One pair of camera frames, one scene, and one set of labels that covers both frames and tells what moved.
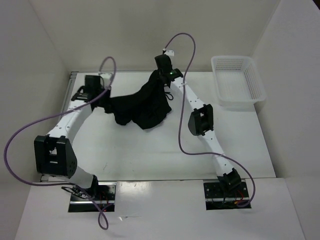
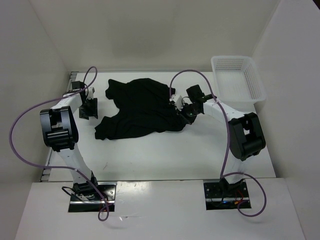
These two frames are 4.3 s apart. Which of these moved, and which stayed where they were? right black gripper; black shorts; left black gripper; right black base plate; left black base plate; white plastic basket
Moved: black shorts; right black gripper; left black gripper
Stayed: right black base plate; left black base plate; white plastic basket
